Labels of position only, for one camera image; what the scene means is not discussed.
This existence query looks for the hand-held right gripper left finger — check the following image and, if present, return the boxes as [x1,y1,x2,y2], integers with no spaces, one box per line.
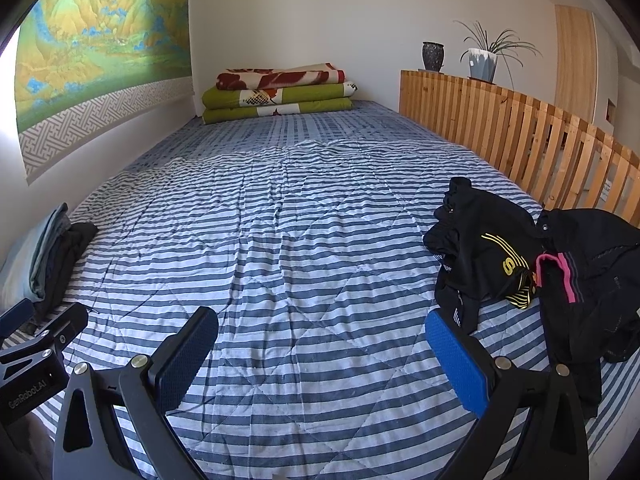
[52,306,219,480]

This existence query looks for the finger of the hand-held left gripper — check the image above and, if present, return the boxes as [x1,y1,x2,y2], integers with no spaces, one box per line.
[34,302,90,353]
[0,299,35,345]

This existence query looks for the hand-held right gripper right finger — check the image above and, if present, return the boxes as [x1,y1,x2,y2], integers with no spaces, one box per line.
[424,309,591,480]

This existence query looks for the black pants with yellow print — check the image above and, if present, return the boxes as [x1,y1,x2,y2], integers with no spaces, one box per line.
[423,176,547,336]

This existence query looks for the light blue folded cloth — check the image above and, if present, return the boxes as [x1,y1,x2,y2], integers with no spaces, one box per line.
[0,230,53,305]

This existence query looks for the black folded garment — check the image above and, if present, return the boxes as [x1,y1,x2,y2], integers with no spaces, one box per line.
[36,221,99,318]

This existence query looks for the grey folded garment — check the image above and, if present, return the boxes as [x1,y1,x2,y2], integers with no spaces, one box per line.
[29,203,71,302]

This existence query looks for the blue white striped bed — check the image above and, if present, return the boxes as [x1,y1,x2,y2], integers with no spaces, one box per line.
[0,137,640,480]

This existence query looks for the black garment with pink stripes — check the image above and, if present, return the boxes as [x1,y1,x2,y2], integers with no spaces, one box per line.
[531,208,640,420]

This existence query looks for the blue checked bed sheet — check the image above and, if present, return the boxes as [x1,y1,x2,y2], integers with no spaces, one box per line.
[132,100,521,196]

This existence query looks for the green floral folded quilt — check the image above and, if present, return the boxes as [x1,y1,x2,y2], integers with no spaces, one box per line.
[201,81,359,125]

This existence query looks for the red floral folded blanket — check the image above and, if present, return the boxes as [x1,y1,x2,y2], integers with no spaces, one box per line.
[216,63,347,90]

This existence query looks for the potted plant in white pot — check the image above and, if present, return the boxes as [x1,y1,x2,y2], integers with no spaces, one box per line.
[452,20,544,92]

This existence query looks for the dark ceramic vase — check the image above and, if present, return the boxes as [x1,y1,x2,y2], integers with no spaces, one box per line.
[421,41,446,73]

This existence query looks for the light wooden door panel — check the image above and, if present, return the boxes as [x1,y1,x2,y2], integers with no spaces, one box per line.
[554,4,599,127]

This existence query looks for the landscape wall poster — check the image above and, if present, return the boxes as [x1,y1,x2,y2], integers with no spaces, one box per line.
[15,0,194,182]

